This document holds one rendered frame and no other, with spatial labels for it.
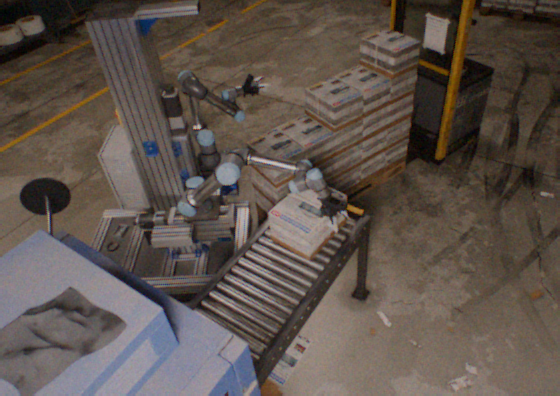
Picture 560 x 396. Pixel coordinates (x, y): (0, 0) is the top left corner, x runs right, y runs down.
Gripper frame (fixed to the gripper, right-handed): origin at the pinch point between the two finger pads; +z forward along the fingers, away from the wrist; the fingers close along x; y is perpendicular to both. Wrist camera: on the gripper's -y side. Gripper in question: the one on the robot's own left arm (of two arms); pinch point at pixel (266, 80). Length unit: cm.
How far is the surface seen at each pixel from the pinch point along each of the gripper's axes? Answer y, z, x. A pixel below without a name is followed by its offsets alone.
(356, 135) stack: 48, 59, 38
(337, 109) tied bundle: 16, 39, 36
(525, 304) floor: 97, 102, 196
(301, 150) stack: 35, 5, 45
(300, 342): 104, -49, 146
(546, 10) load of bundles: 118, 502, -126
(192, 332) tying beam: -57, -110, 185
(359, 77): 15, 75, 10
